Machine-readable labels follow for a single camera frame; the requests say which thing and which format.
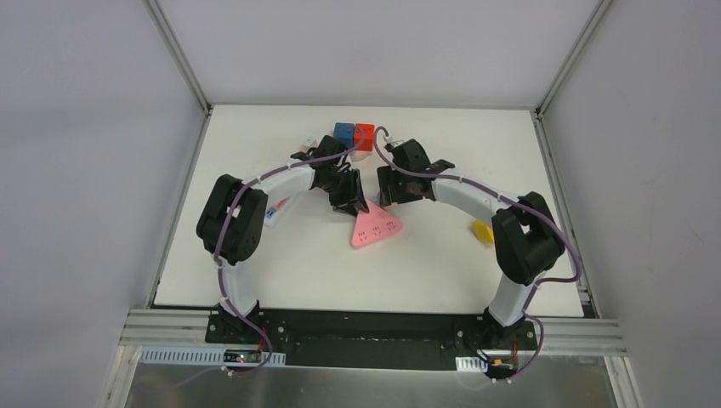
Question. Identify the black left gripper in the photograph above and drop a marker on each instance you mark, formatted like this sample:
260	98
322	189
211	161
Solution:
346	189

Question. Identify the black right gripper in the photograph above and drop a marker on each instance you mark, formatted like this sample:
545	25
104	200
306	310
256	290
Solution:
388	187

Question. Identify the pink triangular power strip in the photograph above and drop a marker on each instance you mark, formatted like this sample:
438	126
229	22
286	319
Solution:
375	225

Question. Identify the yellow cube socket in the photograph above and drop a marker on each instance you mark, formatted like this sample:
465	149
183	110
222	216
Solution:
483	232

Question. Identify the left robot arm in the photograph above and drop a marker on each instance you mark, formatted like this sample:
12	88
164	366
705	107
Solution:
232	221

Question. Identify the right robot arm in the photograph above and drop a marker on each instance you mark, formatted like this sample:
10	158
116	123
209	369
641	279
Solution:
526	240

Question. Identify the pink round socket base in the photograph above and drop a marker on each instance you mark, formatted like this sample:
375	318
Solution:
359	155

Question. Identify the red cube socket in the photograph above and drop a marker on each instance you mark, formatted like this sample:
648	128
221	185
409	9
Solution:
364	136

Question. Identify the blue cube socket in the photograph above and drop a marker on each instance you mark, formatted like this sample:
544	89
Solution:
344	132

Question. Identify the white USB charger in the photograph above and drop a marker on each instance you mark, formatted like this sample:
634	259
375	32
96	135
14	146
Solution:
309	142

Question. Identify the white power strip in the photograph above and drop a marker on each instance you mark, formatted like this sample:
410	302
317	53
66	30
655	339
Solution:
275	213

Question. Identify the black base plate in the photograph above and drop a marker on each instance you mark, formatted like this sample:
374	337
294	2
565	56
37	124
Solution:
372	340

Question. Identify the aluminium frame rail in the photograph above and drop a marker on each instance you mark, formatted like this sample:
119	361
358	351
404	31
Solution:
165	327

